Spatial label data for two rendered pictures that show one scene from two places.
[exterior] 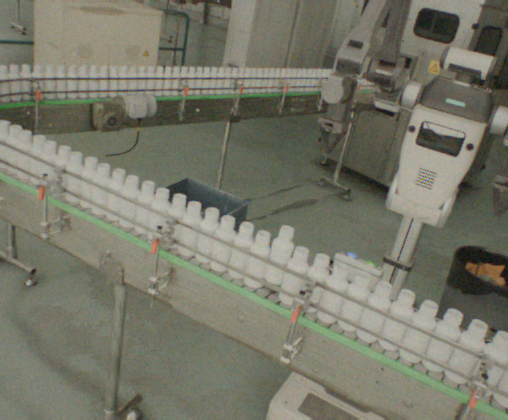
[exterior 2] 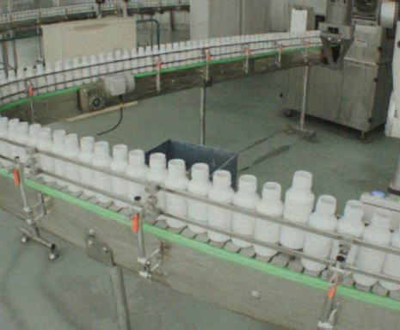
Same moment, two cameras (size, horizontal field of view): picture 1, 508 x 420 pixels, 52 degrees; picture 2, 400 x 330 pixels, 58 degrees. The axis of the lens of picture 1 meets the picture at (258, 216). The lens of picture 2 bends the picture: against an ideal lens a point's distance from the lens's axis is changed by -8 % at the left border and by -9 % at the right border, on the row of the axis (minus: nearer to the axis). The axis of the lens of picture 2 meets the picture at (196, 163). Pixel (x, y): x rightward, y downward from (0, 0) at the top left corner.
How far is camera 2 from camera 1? 0.60 m
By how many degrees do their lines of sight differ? 6
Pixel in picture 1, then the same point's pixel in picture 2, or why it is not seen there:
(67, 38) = (66, 52)
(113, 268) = (100, 249)
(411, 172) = not seen: outside the picture
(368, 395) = not seen: outside the picture
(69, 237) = (53, 220)
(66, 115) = (58, 105)
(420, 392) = not seen: outside the picture
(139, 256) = (124, 234)
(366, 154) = (323, 100)
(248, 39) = (207, 28)
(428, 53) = not seen: hidden behind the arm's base
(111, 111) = (95, 93)
